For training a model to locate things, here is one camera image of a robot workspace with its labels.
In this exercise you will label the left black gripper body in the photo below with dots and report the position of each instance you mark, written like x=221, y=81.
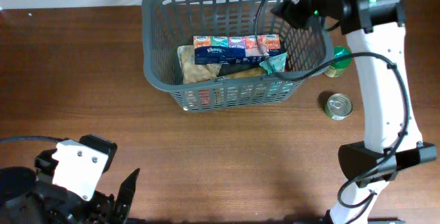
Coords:
x=64, y=207

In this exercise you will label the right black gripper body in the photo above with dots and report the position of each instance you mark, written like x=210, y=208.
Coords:
x=315, y=3

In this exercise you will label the green lid glass jar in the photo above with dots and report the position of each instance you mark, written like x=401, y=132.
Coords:
x=337, y=69

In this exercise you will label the pale green foil packet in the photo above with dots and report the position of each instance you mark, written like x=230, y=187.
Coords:
x=275, y=64

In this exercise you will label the orange snack packet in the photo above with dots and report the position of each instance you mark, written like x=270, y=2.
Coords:
x=244, y=73

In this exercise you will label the tissue pocket packs bundle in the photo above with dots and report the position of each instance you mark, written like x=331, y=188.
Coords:
x=243, y=50

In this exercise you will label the beige grain pouch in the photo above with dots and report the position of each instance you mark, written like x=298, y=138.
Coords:
x=191, y=72

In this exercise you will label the grey plastic shopping basket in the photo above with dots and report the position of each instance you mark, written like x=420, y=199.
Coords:
x=169, y=24

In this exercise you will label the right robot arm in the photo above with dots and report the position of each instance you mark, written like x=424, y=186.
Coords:
x=375, y=33

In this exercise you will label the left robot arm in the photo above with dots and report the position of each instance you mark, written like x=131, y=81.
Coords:
x=19, y=204

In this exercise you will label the green label tin can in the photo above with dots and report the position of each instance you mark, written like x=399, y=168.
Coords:
x=338, y=106

